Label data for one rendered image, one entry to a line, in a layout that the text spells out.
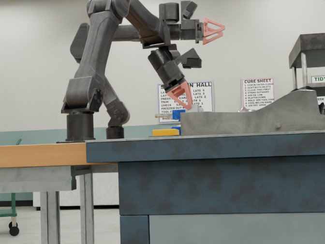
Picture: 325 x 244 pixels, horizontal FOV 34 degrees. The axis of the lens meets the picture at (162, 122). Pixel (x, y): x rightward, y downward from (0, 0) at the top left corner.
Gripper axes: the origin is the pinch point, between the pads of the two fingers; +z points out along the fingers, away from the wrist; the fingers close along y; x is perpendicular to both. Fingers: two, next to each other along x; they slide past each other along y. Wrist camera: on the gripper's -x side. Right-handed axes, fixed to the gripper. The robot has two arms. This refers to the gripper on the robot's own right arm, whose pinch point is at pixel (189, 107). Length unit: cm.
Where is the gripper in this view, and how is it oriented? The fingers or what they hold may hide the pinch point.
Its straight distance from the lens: 157.4
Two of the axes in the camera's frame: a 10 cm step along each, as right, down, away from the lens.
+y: 1.7, 0.5, 9.8
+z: 5.2, 8.4, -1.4
